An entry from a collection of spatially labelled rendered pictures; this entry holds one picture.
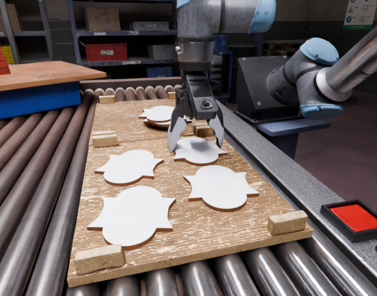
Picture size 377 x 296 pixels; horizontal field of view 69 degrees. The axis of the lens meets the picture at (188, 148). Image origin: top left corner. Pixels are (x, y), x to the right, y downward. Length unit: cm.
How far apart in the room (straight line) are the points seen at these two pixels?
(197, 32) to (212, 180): 29
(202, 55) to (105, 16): 436
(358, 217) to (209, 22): 44
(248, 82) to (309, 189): 59
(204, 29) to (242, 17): 8
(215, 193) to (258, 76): 71
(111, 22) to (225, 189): 456
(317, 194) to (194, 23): 41
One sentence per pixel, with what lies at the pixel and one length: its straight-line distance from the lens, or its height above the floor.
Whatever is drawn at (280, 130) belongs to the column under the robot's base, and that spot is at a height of 87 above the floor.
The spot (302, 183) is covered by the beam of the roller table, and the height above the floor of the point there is 91.
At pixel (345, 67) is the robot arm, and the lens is 85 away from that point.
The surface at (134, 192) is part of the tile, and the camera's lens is 50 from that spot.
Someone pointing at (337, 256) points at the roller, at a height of 92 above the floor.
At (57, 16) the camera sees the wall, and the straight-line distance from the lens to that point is 548.
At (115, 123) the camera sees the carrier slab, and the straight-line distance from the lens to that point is 88.
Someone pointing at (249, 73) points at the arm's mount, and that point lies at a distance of 111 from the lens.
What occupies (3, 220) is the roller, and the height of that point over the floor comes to 92.
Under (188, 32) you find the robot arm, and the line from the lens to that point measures 59.
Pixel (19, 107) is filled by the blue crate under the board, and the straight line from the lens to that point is 112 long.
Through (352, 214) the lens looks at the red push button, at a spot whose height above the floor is 93.
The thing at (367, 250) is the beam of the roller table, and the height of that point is 92.
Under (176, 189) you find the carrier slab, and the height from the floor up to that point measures 94.
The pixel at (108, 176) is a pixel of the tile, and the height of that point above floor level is 94.
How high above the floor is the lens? 122
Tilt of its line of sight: 25 degrees down
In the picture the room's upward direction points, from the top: straight up
